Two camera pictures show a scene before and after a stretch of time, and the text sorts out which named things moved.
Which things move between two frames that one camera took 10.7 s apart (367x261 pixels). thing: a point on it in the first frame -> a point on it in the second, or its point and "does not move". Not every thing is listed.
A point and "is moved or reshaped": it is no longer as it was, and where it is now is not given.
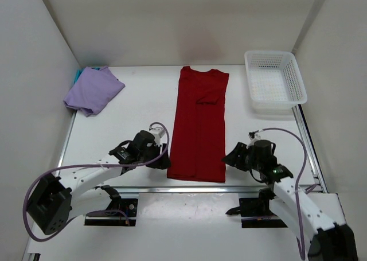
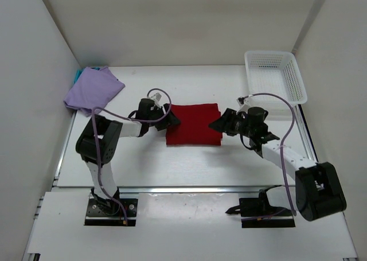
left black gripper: x=161 y=162 -> x=170 y=120
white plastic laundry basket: x=275 y=84 does not move
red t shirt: x=197 y=149 is moved or reshaped
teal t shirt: x=79 y=71 does not move
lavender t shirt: x=93 y=90 does not move
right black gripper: x=235 y=159 -> x=226 y=123
